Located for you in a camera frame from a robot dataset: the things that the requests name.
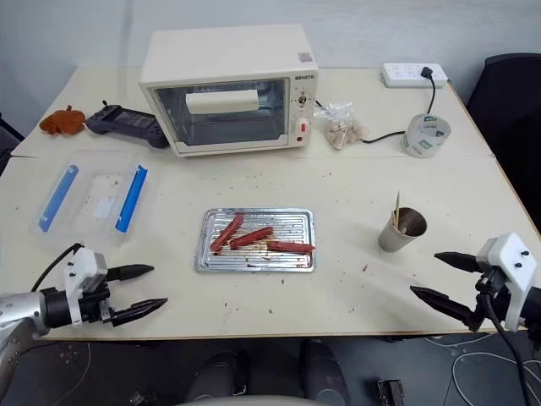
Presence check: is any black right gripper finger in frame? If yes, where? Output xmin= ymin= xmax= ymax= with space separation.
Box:
xmin=409 ymin=285 xmax=473 ymax=327
xmin=434 ymin=250 xmax=482 ymax=274

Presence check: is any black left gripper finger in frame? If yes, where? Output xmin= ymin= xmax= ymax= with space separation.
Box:
xmin=105 ymin=264 xmax=156 ymax=283
xmin=110 ymin=298 xmax=169 ymax=328

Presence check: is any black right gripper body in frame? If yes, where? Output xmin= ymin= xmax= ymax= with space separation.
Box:
xmin=467 ymin=269 xmax=515 ymax=333

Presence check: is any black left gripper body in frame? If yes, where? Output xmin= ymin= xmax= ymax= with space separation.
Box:
xmin=78 ymin=286 xmax=116 ymax=326

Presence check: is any wooden stick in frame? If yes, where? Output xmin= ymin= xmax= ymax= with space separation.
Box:
xmin=390 ymin=190 xmax=402 ymax=232

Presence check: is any grey paper cup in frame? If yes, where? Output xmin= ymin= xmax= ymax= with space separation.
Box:
xmin=377 ymin=206 xmax=429 ymax=255

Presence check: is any clear container with blue clips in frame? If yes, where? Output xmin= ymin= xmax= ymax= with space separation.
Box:
xmin=28 ymin=149 xmax=150 ymax=247

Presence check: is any red sausage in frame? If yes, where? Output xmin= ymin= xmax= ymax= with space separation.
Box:
xmin=209 ymin=212 xmax=245 ymax=252
xmin=228 ymin=226 xmax=275 ymax=250
xmin=266 ymin=240 xmax=317 ymax=255

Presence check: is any small black floor device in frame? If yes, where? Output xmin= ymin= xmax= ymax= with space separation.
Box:
xmin=376 ymin=378 xmax=406 ymax=406

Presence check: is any clear packing tape roll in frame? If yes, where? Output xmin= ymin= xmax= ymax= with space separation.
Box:
xmin=399 ymin=112 xmax=452 ymax=159

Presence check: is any silver metal baking tray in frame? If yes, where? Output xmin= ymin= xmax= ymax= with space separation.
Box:
xmin=194 ymin=206 xmax=319 ymax=274

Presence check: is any black handheld controller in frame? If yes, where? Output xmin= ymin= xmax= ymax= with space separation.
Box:
xmin=85 ymin=100 xmax=171 ymax=150

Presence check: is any black office chair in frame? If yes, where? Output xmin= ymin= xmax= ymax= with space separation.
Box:
xmin=464 ymin=52 xmax=541 ymax=238

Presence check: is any brown plush toy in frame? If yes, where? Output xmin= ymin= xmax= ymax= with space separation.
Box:
xmin=39 ymin=105 xmax=86 ymax=138

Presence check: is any plastic bag of wooden pieces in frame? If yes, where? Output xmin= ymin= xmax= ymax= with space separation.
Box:
xmin=313 ymin=101 xmax=370 ymax=151

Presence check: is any white power strip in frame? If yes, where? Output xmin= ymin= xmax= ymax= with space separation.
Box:
xmin=379 ymin=62 xmax=451 ymax=90

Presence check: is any cream toaster oven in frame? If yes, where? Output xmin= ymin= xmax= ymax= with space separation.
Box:
xmin=139 ymin=24 xmax=320 ymax=159

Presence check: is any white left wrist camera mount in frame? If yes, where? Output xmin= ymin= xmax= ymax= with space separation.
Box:
xmin=63 ymin=248 xmax=108 ymax=329

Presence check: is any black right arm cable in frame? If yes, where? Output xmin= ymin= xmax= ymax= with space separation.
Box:
xmin=480 ymin=273 xmax=533 ymax=406

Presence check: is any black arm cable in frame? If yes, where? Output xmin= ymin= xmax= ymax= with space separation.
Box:
xmin=480 ymin=273 xmax=533 ymax=406
xmin=30 ymin=242 xmax=82 ymax=294

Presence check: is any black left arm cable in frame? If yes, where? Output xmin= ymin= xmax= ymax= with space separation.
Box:
xmin=30 ymin=242 xmax=82 ymax=294

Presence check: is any white floor cable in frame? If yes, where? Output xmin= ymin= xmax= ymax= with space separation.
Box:
xmin=424 ymin=332 xmax=541 ymax=406

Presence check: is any black plug with cable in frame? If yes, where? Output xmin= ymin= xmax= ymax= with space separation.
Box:
xmin=362 ymin=66 xmax=439 ymax=145

